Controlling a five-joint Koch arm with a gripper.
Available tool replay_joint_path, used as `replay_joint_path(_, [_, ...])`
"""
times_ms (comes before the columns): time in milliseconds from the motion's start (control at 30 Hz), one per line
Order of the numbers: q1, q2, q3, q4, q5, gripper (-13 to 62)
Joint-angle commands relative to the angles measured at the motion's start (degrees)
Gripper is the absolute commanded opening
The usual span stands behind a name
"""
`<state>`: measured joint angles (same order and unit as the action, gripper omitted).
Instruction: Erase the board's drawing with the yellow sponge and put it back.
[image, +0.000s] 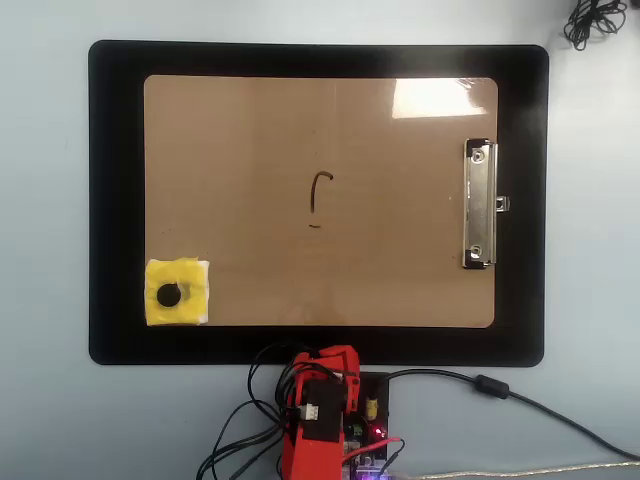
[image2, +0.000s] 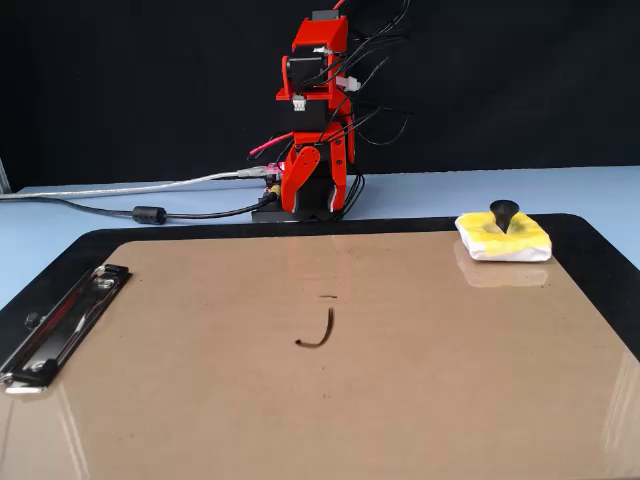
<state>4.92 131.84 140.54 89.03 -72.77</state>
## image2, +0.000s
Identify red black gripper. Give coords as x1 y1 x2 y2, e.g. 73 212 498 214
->
280 128 357 215

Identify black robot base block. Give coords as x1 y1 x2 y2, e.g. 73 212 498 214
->
251 192 351 224

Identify black rubber mat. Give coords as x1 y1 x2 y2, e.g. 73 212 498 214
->
0 213 640 381

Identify dark curved marker stroke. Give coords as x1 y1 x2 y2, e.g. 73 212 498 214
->
294 306 336 349

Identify brown clipboard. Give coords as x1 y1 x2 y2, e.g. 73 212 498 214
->
0 230 640 480

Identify black backdrop cloth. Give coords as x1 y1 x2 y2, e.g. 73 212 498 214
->
0 0 640 194

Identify metal clipboard clip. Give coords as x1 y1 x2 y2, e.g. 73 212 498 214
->
0 263 133 397

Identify red wire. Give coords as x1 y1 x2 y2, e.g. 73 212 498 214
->
248 131 297 161

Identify thin black servo wires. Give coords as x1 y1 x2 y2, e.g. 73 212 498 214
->
319 0 415 221

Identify black power cable with ferrite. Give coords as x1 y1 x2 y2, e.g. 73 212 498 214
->
0 192 277 227

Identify silver braided USB cable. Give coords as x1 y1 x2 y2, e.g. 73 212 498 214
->
0 166 270 202

